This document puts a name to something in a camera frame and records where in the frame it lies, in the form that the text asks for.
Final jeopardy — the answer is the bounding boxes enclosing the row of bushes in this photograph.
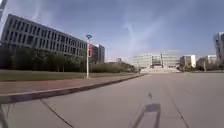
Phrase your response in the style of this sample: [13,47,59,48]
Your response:
[88,61,138,74]

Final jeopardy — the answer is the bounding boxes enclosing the dark tall building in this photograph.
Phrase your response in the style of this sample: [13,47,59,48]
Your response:
[87,43,106,65]

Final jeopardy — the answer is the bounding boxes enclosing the red banner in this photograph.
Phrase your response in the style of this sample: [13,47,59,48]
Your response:
[88,44,94,58]

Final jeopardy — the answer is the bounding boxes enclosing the grey concrete road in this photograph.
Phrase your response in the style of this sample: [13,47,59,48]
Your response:
[0,72,224,128]

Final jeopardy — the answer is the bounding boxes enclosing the pale wide steps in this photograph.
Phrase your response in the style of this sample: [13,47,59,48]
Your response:
[139,67,182,75]

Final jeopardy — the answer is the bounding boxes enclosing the pale wide building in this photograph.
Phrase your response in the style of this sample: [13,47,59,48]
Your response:
[132,50,181,70]

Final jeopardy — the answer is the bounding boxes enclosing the grey stone kerb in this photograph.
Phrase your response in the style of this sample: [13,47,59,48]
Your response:
[0,73,147,105]

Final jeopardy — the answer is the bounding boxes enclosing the red brick pavement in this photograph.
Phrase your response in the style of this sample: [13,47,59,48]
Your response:
[0,74,142,96]

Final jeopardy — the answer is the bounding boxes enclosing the small white building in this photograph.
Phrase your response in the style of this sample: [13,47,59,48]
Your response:
[179,54,198,69]

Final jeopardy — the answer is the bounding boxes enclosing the grass lawn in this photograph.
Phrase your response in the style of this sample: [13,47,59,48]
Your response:
[0,69,136,83]

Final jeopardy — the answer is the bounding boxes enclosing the long grey office building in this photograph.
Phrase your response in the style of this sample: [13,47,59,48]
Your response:
[0,13,89,58]

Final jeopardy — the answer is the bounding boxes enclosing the low pale building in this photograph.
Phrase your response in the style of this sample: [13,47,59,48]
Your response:
[196,54,218,70]

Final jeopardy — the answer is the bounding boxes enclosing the grey multi-storey building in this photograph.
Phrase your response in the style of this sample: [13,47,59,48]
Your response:
[213,31,224,63]

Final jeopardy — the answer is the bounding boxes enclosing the white lamp post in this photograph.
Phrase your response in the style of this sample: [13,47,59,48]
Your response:
[85,33,93,80]

